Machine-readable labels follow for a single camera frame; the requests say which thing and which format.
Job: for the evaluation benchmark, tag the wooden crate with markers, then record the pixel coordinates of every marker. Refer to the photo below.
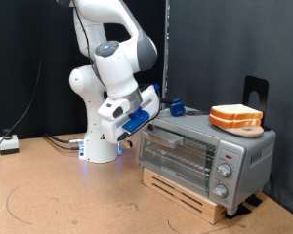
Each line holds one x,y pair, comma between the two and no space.
185,201

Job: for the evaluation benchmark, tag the wrist camera on blue mount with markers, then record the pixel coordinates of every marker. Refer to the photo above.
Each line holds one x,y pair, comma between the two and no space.
136,120

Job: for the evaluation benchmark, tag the grey backdrop curtain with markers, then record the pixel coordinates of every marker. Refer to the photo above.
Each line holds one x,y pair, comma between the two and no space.
234,39

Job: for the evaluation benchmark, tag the silver toaster oven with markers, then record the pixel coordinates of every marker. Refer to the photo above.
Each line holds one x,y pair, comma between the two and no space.
250,152

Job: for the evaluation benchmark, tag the round wooden plate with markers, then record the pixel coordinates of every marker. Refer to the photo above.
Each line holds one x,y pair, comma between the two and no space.
247,132

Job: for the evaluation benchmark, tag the black metal bookend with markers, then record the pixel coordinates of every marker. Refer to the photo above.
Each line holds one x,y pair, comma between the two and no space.
250,84

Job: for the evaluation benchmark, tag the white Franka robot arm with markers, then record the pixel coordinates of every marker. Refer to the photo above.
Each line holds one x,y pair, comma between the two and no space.
120,65

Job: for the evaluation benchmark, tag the white emergency stop box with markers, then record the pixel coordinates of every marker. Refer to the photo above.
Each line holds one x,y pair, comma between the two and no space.
9,144

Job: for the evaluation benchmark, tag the silver oven knob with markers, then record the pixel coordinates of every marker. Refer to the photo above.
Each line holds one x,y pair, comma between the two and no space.
220,190
224,169

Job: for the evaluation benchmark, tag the vertical aluminium pole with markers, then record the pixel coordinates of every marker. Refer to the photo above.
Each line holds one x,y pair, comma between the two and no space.
166,48

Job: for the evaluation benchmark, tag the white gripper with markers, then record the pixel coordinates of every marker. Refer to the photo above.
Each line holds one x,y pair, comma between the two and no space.
110,130

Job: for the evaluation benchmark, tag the spatula with blue grip block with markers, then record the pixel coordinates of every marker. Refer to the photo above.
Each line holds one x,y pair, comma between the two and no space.
178,109

